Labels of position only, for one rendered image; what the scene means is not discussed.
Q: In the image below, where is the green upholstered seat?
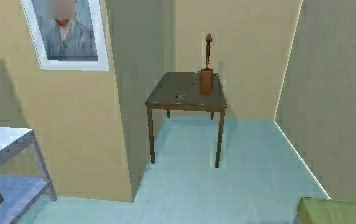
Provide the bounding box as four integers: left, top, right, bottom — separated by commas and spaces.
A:
296, 196, 356, 224

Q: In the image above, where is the white framed portrait picture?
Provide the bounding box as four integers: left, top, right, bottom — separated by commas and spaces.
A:
20, 0, 110, 72

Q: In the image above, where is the brown wooden statuette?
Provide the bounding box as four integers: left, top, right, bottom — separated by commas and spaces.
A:
199, 32, 215, 96

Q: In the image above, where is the dark brown wooden table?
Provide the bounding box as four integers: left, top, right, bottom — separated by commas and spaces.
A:
144, 71, 228, 169

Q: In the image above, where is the grey metal shelf table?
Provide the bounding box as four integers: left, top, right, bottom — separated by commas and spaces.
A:
0, 126, 59, 224

